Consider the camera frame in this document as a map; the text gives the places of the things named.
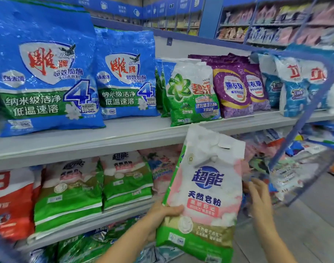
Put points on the blue pillar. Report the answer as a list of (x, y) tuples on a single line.
[(209, 16)]

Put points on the white pink green detergent bag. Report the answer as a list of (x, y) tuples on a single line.
[(205, 183)]

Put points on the blue wall sign band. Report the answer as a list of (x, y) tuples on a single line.
[(112, 7)]

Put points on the person's left hand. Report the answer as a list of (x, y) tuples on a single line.
[(156, 219)]

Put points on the person's right forearm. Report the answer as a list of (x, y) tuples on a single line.
[(276, 246)]

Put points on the person's right hand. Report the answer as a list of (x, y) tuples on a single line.
[(263, 208)]

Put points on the blue wall shelving unit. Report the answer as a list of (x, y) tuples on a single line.
[(265, 19)]

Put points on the wall shelf of detergent bottles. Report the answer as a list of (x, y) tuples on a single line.
[(276, 32)]

